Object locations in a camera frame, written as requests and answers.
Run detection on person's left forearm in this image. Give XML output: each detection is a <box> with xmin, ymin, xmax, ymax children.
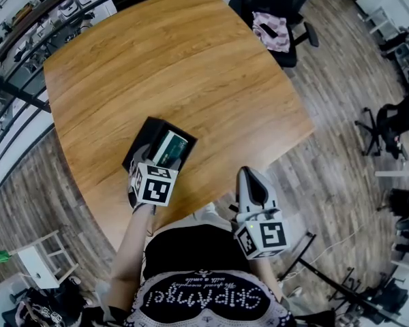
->
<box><xmin>110</xmin><ymin>204</ymin><xmax>156</xmax><ymax>311</ymax></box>

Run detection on green and white box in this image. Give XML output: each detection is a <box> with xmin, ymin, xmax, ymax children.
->
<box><xmin>152</xmin><ymin>130</ymin><xmax>189</xmax><ymax>166</ymax></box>

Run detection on white cable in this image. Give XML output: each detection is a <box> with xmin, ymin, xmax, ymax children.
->
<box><xmin>286</xmin><ymin>223</ymin><xmax>365</xmax><ymax>279</ymax></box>

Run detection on white side table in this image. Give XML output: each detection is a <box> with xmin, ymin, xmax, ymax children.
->
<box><xmin>357</xmin><ymin>5</ymin><xmax>389</xmax><ymax>35</ymax></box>

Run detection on black skirt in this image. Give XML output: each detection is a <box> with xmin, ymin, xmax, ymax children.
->
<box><xmin>143</xmin><ymin>225</ymin><xmax>252</xmax><ymax>279</ymax></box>

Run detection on black metal stand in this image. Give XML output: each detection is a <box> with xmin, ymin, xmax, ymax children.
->
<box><xmin>279</xmin><ymin>232</ymin><xmax>409</xmax><ymax>323</ymax></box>

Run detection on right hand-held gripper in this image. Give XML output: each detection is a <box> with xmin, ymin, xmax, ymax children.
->
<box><xmin>234</xmin><ymin>166</ymin><xmax>292</xmax><ymax>261</ymax></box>

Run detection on wooden table with white legs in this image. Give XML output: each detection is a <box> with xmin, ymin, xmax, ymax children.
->
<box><xmin>42</xmin><ymin>0</ymin><xmax>316</xmax><ymax>251</ymax></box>

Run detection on person's right forearm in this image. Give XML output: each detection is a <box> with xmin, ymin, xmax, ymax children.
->
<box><xmin>250</xmin><ymin>257</ymin><xmax>284</xmax><ymax>301</ymax></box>

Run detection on black phone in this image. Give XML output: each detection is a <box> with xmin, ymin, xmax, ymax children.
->
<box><xmin>260</xmin><ymin>24</ymin><xmax>279</xmax><ymax>39</ymax></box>

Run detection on black metal railing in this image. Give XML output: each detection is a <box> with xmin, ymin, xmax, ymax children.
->
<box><xmin>0</xmin><ymin>0</ymin><xmax>249</xmax><ymax>211</ymax></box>

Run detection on pink checked cloth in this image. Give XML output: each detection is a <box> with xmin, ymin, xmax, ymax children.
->
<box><xmin>252</xmin><ymin>11</ymin><xmax>290</xmax><ymax>53</ymax></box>

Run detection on white stool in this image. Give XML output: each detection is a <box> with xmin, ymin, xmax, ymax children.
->
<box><xmin>10</xmin><ymin>230</ymin><xmax>79</xmax><ymax>290</ymax></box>

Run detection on beige trousers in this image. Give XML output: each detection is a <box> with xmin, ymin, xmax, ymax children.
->
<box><xmin>156</xmin><ymin>201</ymin><xmax>232</xmax><ymax>234</ymax></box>

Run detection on black wearable device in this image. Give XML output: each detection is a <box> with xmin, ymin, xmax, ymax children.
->
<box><xmin>228</xmin><ymin>202</ymin><xmax>241</xmax><ymax>223</ymax></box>

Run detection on black white patterned shirt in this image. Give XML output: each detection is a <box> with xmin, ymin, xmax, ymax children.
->
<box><xmin>124</xmin><ymin>270</ymin><xmax>294</xmax><ymax>327</ymax></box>

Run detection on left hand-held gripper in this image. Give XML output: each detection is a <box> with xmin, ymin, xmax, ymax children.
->
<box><xmin>128</xmin><ymin>144</ymin><xmax>183</xmax><ymax>208</ymax></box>

